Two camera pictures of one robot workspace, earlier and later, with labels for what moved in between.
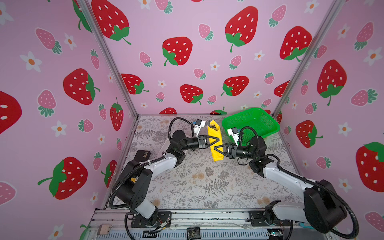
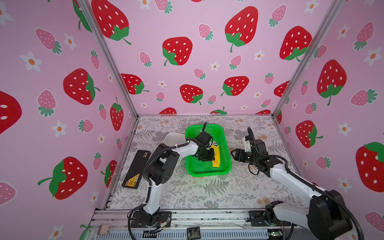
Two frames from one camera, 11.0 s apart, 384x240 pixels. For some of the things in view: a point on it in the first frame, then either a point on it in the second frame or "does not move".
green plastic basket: [264, 123] to [197, 168]
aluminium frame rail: [213, 224] does not move
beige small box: [104, 229] does not move
